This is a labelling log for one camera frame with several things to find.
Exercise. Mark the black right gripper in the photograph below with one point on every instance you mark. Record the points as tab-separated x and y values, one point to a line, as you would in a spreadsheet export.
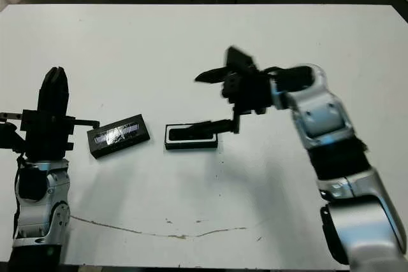
252	93

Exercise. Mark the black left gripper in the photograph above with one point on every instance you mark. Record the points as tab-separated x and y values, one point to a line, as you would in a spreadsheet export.
48	138

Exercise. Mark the slim black camera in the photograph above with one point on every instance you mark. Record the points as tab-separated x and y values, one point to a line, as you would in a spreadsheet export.
177	135

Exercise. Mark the black box lid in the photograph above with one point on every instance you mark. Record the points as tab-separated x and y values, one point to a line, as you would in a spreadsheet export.
121	144

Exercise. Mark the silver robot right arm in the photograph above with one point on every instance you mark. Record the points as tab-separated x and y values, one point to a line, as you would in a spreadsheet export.
325	119

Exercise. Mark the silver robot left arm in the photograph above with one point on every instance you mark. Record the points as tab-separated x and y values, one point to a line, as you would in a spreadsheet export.
35	214

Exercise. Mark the black box base white insert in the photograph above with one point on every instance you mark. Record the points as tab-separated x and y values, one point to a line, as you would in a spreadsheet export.
191	146

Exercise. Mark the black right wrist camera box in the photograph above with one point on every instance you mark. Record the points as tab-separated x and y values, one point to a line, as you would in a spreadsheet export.
242	60

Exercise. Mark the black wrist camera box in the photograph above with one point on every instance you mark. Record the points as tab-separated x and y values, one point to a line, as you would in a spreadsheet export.
9	136
242	60

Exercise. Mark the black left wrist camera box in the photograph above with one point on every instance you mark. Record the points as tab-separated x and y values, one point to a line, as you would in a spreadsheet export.
9	136

